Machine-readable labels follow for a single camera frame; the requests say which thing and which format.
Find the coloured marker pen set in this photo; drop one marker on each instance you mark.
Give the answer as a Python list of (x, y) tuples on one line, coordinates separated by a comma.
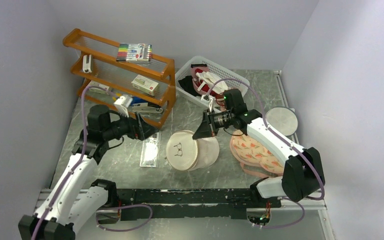
[(134, 52)]

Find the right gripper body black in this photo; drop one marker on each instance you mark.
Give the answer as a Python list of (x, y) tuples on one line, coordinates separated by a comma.
[(222, 119)]

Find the floral heart-shaped laundry bag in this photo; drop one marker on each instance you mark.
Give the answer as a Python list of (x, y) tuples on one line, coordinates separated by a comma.
[(254, 158)]

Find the clear packaged tool sleeve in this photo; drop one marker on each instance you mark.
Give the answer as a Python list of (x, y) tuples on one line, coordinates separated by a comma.
[(150, 151)]

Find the blue stapler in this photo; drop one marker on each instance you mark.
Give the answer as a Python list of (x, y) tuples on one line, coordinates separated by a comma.
[(140, 105)]

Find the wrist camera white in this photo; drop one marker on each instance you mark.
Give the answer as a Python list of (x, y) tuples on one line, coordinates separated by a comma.
[(122, 104), (209, 102)]

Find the orange three-tier shelf rack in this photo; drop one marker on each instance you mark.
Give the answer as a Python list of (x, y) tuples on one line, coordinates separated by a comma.
[(119, 75)]

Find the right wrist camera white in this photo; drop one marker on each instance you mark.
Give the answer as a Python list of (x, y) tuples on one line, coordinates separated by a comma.
[(209, 102)]

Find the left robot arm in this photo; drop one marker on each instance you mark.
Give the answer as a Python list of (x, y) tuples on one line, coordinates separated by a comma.
[(63, 213)]

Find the small white box on shelf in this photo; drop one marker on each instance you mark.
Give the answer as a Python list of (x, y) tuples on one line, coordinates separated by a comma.
[(87, 63)]

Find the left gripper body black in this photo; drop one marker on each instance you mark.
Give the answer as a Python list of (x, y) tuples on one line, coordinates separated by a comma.
[(127, 128)]

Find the beige mesh laundry bag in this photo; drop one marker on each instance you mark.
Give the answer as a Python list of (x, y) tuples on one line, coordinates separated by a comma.
[(184, 153)]

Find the white plastic laundry basket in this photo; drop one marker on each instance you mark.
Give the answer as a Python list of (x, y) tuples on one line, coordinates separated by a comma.
[(214, 67)]

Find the white staples box right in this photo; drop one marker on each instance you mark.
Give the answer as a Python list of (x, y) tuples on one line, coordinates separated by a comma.
[(145, 85)]

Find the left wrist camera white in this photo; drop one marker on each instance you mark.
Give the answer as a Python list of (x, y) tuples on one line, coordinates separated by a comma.
[(122, 104)]

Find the grey round laundry bags stack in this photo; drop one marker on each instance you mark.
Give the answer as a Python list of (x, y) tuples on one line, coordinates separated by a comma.
[(283, 119)]

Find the pile of bras in basket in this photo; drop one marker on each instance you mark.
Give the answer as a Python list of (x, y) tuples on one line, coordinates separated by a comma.
[(200, 80)]

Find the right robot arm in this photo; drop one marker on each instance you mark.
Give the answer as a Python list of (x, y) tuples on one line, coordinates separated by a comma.
[(302, 167)]

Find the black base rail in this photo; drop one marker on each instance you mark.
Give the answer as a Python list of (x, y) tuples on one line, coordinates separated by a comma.
[(141, 203)]

